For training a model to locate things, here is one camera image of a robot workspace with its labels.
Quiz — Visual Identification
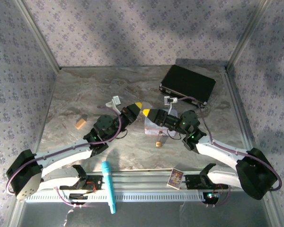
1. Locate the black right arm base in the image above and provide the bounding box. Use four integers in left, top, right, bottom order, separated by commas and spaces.
184, 163, 231, 205

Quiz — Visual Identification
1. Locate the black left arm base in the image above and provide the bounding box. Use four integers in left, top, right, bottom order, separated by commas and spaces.
58, 165, 104, 207

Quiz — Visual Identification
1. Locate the orange rectangular block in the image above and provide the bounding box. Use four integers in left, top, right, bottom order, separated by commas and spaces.
74, 117, 87, 130

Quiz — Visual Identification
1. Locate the small brown bottle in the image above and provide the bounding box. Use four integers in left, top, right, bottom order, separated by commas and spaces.
156, 131, 164, 148

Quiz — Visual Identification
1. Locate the black ribbed hard case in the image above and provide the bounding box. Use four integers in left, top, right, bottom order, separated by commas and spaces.
159, 64, 217, 109

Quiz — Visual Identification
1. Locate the colourful card box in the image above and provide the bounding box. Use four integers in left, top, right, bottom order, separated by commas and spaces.
167, 168, 184, 189

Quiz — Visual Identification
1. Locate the blue toy microphone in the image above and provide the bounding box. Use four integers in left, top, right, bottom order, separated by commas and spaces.
101, 161, 117, 214

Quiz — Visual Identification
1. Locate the aluminium table side rail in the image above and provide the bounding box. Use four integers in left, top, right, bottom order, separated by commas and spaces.
220, 67, 254, 152

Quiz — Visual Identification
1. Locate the aluminium mounting rail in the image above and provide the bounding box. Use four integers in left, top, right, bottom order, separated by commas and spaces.
85, 171, 229, 191

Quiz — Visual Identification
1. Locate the white slotted cable duct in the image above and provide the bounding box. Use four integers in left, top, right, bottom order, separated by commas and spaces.
25, 193, 220, 203

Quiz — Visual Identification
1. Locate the aluminium frame post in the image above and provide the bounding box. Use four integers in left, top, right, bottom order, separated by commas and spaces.
226, 0, 273, 70
15, 0, 62, 70

